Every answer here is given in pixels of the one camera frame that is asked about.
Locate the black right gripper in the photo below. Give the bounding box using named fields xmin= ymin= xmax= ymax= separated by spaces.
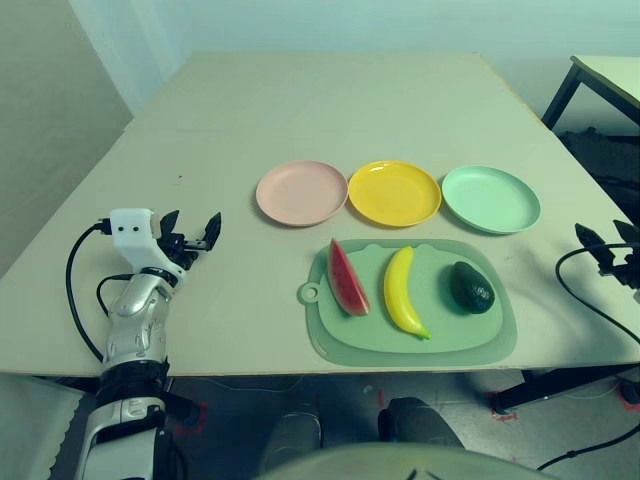
xmin=574 ymin=219 xmax=640 ymax=292

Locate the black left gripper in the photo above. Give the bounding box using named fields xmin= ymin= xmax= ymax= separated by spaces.
xmin=159 ymin=209 xmax=223 ymax=274

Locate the dark green toy avocado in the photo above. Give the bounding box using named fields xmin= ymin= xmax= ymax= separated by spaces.
xmin=452 ymin=261 xmax=497 ymax=315

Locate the toy watermelon slice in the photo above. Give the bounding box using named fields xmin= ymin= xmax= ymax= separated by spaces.
xmin=327 ymin=238 xmax=372 ymax=317

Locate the yellow toy banana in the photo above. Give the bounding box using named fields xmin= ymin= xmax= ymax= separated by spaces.
xmin=383 ymin=245 xmax=433 ymax=342

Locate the pink plastic plate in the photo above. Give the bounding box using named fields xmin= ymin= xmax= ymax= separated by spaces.
xmin=255 ymin=160 xmax=349 ymax=229

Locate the mint green plastic plate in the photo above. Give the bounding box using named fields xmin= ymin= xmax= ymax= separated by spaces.
xmin=440 ymin=165 xmax=543 ymax=236

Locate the black table leg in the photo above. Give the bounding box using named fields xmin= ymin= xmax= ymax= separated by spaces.
xmin=492 ymin=364 xmax=640 ymax=417

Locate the green silicone placemat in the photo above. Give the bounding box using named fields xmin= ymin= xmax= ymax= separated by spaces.
xmin=298 ymin=238 xmax=520 ymax=366

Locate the yellow plastic plate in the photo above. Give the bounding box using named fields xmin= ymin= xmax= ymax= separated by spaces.
xmin=347 ymin=160 xmax=443 ymax=229

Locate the grey robot left knee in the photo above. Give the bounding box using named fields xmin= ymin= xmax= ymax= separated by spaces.
xmin=262 ymin=412 xmax=324 ymax=471

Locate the grey robot knee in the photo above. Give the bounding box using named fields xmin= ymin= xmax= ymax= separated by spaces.
xmin=377 ymin=397 xmax=464 ymax=449
xmin=262 ymin=412 xmax=324 ymax=471

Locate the white scalloped floor sheet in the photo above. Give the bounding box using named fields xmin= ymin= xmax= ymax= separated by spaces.
xmin=0 ymin=374 xmax=85 ymax=480

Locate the grey robot right knee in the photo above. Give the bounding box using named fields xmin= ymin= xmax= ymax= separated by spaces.
xmin=377 ymin=397 xmax=464 ymax=449

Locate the pale robot torso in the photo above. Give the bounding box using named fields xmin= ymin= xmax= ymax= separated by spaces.
xmin=254 ymin=442 xmax=536 ymax=480

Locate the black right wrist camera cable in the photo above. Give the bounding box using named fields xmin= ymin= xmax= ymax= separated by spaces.
xmin=555 ymin=247 xmax=640 ymax=347

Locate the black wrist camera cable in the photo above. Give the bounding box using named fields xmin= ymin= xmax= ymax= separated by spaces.
xmin=66 ymin=217 xmax=114 ymax=362
xmin=555 ymin=247 xmax=640 ymax=347

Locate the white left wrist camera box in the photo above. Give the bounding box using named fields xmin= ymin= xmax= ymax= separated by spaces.
xmin=108 ymin=207 xmax=189 ymax=287

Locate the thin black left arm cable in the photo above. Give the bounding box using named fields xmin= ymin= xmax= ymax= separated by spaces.
xmin=96 ymin=272 xmax=137 ymax=317

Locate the black left wrist camera cable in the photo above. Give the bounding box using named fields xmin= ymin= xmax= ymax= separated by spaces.
xmin=66 ymin=217 xmax=114 ymax=362

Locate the side table with black frame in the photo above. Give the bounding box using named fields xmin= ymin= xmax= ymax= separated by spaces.
xmin=541 ymin=54 xmax=640 ymax=147

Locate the black floor cable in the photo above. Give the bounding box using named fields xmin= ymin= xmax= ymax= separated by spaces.
xmin=536 ymin=426 xmax=640 ymax=473

